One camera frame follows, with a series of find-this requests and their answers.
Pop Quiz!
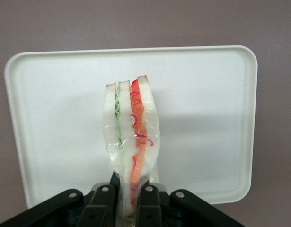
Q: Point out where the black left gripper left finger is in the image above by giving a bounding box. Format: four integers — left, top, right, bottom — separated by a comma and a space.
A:
80, 173, 119, 227

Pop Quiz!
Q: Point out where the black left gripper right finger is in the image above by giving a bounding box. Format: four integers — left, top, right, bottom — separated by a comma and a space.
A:
135, 178, 164, 227

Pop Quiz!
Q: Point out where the triangle sandwich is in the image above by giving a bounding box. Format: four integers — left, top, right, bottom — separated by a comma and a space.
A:
103, 75, 161, 227

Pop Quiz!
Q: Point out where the cream plastic tray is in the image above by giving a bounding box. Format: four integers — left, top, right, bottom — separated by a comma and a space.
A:
4, 45, 258, 209

